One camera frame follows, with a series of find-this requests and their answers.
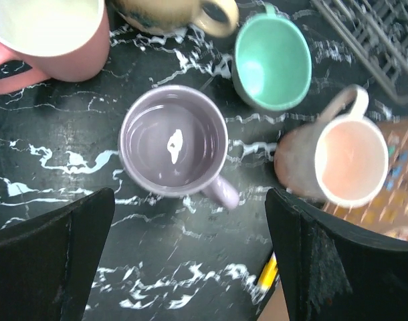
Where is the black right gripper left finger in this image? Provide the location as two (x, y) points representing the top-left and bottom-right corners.
(0, 188), (115, 320)

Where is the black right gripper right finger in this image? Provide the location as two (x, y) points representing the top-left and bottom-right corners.
(265, 189), (408, 320)

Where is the lilac ceramic mug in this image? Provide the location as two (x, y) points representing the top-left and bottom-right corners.
(118, 85), (239, 209)

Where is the white yellow marker pen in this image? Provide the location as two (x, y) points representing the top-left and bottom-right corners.
(257, 252), (278, 292)

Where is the peach plastic file organizer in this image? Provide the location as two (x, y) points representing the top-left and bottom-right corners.
(322, 117), (408, 241)

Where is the cream pink speckled mug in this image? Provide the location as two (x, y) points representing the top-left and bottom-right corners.
(274, 84), (389, 208)

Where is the teal green cup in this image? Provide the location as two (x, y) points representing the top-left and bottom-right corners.
(231, 3), (312, 112)

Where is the pink mug white inside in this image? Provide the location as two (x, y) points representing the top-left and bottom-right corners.
(0, 1), (110, 94)

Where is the tan brown mug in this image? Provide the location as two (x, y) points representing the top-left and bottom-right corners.
(111, 0), (239, 37)

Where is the grey wire dish rack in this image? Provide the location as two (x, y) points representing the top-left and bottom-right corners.
(312, 1), (408, 104)

